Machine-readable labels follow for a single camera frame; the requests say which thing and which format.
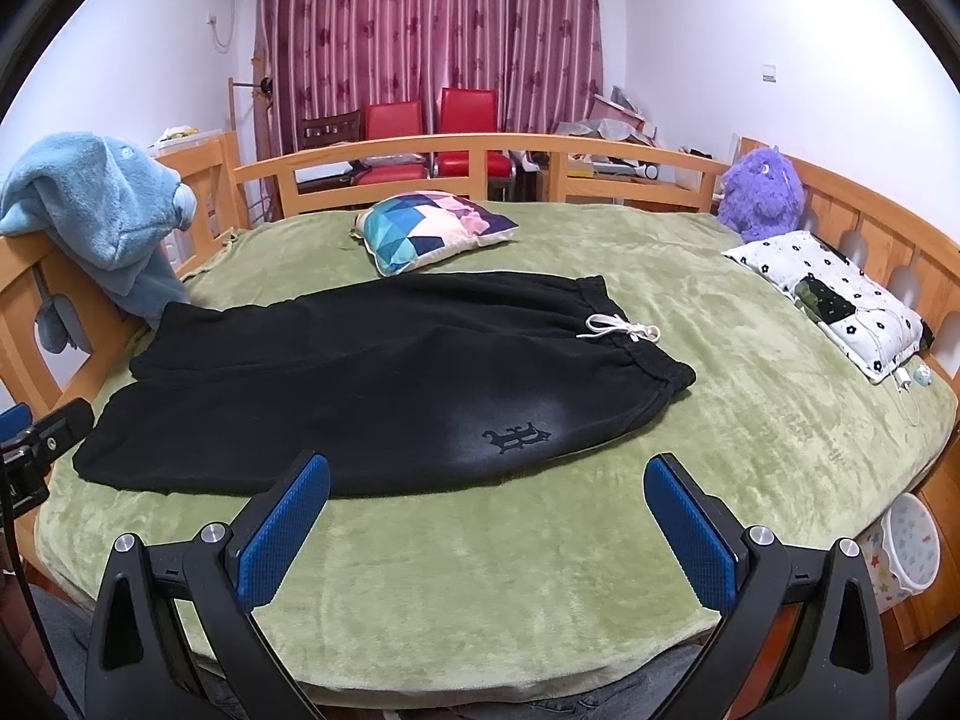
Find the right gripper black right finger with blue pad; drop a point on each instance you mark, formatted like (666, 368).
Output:
(799, 634)

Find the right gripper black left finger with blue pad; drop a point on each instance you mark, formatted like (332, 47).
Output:
(140, 664)

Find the black pants white side stripe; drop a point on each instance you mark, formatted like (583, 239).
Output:
(410, 385)

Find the white star-pattern bin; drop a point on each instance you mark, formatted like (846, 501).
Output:
(902, 552)

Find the light blue plush blanket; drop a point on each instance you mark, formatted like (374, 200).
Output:
(108, 206)

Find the green plush bed blanket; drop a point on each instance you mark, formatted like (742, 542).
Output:
(561, 582)

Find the white black-flower pillow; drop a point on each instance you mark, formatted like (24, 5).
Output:
(875, 330)

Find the colourful geometric pillow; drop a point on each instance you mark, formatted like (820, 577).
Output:
(414, 229)

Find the purple plush toy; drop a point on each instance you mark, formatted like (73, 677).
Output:
(762, 196)

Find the maroon striped curtain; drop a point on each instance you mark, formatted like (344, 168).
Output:
(542, 59)

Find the wooden bed frame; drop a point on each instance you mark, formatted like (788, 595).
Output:
(66, 537)

